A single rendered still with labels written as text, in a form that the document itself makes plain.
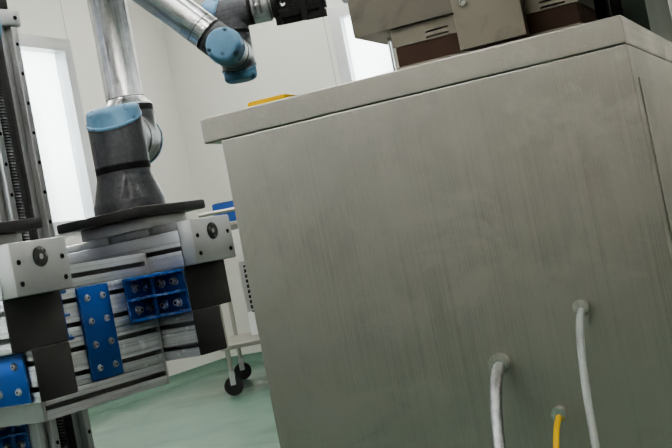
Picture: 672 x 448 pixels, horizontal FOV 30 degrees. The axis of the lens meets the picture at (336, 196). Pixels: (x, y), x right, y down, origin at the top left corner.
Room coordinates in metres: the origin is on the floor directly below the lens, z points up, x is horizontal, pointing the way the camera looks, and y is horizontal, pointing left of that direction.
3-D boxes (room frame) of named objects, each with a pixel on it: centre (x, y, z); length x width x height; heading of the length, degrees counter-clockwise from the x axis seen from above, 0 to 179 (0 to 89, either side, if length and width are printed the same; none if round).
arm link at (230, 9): (2.75, 0.16, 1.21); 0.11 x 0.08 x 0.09; 86
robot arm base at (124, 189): (2.63, 0.43, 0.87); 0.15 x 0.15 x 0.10
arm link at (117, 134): (2.64, 0.43, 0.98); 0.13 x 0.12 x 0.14; 176
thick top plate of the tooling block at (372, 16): (1.89, -0.29, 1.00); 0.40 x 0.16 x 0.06; 67
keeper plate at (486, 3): (1.80, -0.27, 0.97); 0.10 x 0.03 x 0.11; 67
